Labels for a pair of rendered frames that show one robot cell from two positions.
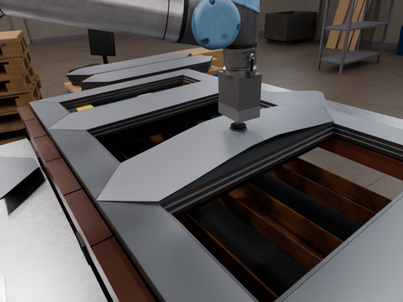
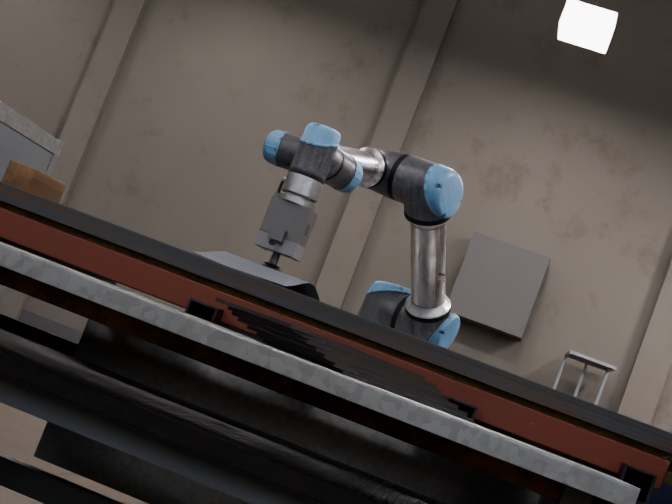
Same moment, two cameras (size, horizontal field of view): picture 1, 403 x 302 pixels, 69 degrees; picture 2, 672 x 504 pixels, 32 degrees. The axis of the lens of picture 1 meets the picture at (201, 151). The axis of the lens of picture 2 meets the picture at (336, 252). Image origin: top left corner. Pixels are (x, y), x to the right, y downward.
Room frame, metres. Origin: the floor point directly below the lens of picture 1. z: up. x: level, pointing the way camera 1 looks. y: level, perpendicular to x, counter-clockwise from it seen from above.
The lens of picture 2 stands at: (2.33, -1.70, 0.77)
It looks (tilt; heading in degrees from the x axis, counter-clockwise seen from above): 5 degrees up; 133
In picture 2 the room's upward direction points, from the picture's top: 21 degrees clockwise
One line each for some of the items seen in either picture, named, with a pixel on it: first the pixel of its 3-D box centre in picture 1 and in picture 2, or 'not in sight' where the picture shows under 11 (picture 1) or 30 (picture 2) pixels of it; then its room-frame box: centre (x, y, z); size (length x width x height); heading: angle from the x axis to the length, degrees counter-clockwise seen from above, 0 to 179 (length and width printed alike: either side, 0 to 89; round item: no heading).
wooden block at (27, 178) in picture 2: not in sight; (34, 184); (0.39, -0.49, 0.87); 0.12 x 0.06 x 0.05; 116
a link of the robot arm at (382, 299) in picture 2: not in sight; (387, 308); (0.36, 0.64, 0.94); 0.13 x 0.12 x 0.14; 12
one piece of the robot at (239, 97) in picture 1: (243, 91); (284, 224); (0.66, -0.11, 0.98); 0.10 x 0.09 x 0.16; 118
